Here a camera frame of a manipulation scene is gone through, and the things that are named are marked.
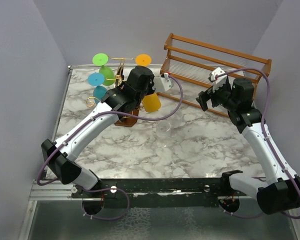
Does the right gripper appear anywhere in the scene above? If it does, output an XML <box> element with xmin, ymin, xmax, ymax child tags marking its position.
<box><xmin>196</xmin><ymin>80</ymin><xmax>238</xmax><ymax>111</ymax></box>

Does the orange wine glass front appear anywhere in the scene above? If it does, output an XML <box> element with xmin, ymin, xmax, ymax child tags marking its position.
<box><xmin>142</xmin><ymin>93</ymin><xmax>162</xmax><ymax>113</ymax></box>

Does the orange wine glass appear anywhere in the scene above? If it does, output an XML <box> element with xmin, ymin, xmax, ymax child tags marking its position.
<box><xmin>142</xmin><ymin>93</ymin><xmax>162</xmax><ymax>113</ymax></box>
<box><xmin>135</xmin><ymin>53</ymin><xmax>152</xmax><ymax>67</ymax></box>

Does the clear wine glass front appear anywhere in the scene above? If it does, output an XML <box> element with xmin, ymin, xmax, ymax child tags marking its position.
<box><xmin>155</xmin><ymin>120</ymin><xmax>171</xmax><ymax>148</ymax></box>

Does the clear wine glass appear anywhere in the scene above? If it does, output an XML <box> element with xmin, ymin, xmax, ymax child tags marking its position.
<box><xmin>170</xmin><ymin>110</ymin><xmax>183</xmax><ymax>137</ymax></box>
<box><xmin>155</xmin><ymin>120</ymin><xmax>171</xmax><ymax>148</ymax></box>

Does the blue plastic wine glass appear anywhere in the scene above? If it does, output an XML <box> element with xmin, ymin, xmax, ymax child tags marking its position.
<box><xmin>87</xmin><ymin>73</ymin><xmax>107</xmax><ymax>104</ymax></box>

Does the green plastic wine glass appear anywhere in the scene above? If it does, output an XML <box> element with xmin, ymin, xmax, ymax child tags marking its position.
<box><xmin>92</xmin><ymin>53</ymin><xmax>116</xmax><ymax>86</ymax></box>

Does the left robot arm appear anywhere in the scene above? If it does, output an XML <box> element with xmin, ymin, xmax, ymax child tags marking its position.
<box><xmin>41</xmin><ymin>66</ymin><xmax>154</xmax><ymax>198</ymax></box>

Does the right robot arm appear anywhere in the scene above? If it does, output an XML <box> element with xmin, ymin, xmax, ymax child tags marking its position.
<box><xmin>196</xmin><ymin>76</ymin><xmax>300</xmax><ymax>215</ymax></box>

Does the wooden shelf rack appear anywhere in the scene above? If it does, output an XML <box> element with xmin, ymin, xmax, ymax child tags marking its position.
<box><xmin>156</xmin><ymin>32</ymin><xmax>272</xmax><ymax>117</ymax></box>

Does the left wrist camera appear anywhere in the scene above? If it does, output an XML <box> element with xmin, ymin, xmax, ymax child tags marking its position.
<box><xmin>152</xmin><ymin>72</ymin><xmax>174</xmax><ymax>93</ymax></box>

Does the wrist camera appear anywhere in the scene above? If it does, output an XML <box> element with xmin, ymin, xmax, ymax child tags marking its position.
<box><xmin>208</xmin><ymin>67</ymin><xmax>228</xmax><ymax>92</ymax></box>
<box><xmin>152</xmin><ymin>72</ymin><xmax>174</xmax><ymax>93</ymax></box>

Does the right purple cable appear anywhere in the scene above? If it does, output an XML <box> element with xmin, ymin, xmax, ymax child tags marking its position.
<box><xmin>214</xmin><ymin>67</ymin><xmax>300</xmax><ymax>220</ymax></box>

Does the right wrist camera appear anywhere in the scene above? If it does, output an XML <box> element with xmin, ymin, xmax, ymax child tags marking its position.
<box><xmin>208</xmin><ymin>67</ymin><xmax>228</xmax><ymax>92</ymax></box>

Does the gold wire wine glass rack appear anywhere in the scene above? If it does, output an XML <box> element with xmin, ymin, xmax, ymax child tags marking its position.
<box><xmin>85</xmin><ymin>56</ymin><xmax>138</xmax><ymax>127</ymax></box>

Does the black mounting rail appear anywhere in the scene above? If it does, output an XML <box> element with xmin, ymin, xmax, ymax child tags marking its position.
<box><xmin>71</xmin><ymin>177</ymin><xmax>244</xmax><ymax>209</ymax></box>

